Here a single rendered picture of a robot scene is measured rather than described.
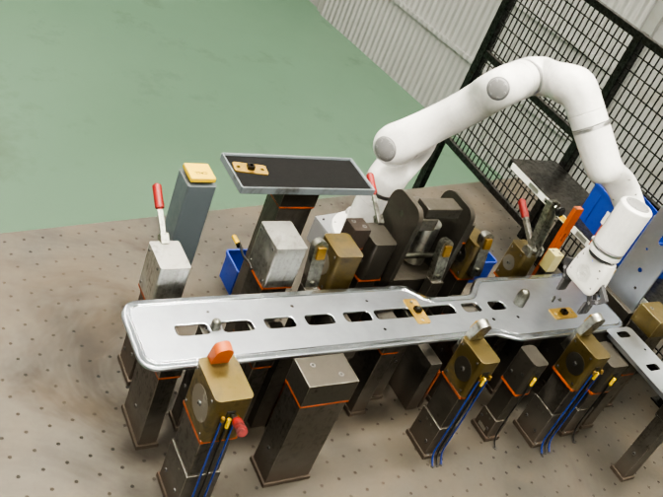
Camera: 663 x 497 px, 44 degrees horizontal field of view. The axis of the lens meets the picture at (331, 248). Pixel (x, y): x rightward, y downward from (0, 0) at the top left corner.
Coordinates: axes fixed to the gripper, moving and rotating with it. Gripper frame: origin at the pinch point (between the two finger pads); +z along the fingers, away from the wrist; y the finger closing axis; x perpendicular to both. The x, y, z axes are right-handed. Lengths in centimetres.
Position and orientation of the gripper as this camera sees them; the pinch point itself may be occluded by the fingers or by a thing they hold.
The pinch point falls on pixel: (572, 298)
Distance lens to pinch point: 228.0
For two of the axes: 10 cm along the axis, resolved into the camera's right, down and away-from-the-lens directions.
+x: 8.4, -0.2, 5.4
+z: -3.4, 7.6, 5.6
